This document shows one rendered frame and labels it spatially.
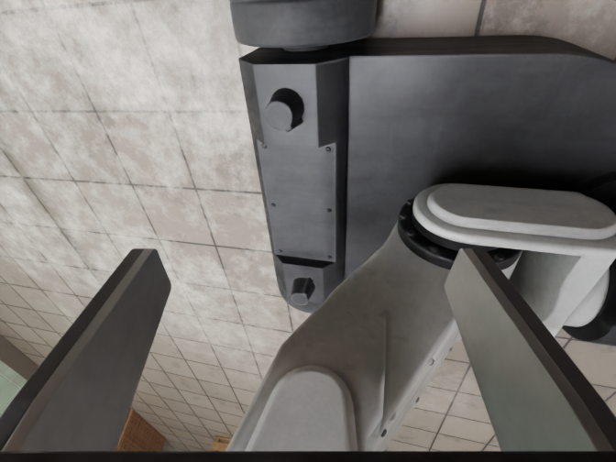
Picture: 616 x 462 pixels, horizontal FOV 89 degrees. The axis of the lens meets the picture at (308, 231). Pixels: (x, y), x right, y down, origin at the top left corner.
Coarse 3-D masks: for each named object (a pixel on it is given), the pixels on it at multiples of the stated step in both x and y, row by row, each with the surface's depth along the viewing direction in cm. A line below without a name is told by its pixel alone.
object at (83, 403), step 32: (128, 256) 10; (128, 288) 9; (160, 288) 11; (96, 320) 8; (128, 320) 9; (64, 352) 7; (96, 352) 7; (128, 352) 9; (32, 384) 6; (64, 384) 6; (96, 384) 7; (128, 384) 9; (0, 416) 6; (32, 416) 6; (64, 416) 6; (96, 416) 7; (0, 448) 5; (32, 448) 6; (64, 448) 6; (96, 448) 7
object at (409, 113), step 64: (256, 64) 39; (320, 64) 38; (384, 64) 39; (448, 64) 38; (512, 64) 36; (576, 64) 35; (256, 128) 46; (320, 128) 42; (384, 128) 44; (448, 128) 42; (512, 128) 40; (576, 128) 39; (320, 192) 51; (384, 192) 51; (320, 256) 60
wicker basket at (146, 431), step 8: (128, 416) 232; (136, 416) 238; (128, 424) 229; (136, 424) 237; (144, 424) 246; (136, 432) 236; (144, 432) 245; (152, 432) 253; (120, 440) 220; (128, 440) 228; (136, 440) 234; (144, 440) 243; (152, 440) 252; (160, 440) 262; (128, 448) 226; (136, 448) 233; (144, 448) 242; (160, 448) 260
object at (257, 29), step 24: (240, 0) 39; (264, 0) 36; (288, 0) 35; (312, 0) 35; (336, 0) 36; (360, 0) 37; (240, 24) 40; (264, 24) 37; (288, 24) 36; (312, 24) 36; (336, 24) 37; (360, 24) 39
